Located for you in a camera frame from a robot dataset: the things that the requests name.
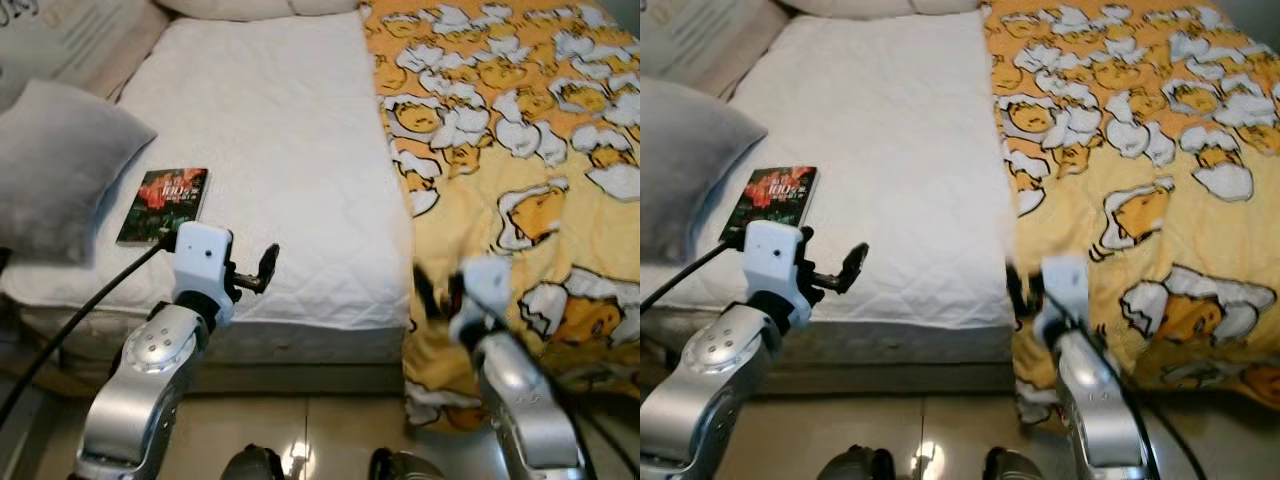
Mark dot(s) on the grey printed fabric panel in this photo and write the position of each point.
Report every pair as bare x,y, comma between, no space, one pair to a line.
690,35
60,35

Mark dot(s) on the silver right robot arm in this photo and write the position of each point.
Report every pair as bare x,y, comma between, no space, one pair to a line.
520,400
1095,400

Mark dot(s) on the grey plush pillow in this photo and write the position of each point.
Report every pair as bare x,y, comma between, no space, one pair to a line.
690,170
60,170

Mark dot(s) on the grey left robot leg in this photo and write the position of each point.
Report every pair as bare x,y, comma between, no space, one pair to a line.
857,465
252,465

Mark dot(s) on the yellow egg print blanket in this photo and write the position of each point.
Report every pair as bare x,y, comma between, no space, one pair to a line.
1150,100
520,100

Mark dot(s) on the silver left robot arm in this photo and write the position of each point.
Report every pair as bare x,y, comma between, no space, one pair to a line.
140,390
710,390

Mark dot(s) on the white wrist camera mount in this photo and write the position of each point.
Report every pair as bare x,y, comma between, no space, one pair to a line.
487,285
1065,285
203,255
775,255

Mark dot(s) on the white quilted mattress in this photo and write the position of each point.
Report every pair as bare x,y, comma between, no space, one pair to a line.
280,150
900,150

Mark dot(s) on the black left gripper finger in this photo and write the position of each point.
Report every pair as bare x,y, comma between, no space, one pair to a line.
267,268
853,268

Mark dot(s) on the grey robot leg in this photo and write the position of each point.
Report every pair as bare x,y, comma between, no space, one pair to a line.
857,465
1013,466
252,465
405,466

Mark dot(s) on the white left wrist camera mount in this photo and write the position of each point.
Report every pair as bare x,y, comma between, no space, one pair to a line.
203,255
775,255

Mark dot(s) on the dark red cover book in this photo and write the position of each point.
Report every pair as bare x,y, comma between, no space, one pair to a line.
775,195
165,205

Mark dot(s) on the grey right robot leg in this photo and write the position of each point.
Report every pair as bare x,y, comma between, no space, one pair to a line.
1013,466
405,466

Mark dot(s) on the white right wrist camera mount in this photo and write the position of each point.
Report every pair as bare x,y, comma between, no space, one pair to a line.
487,285
1065,285

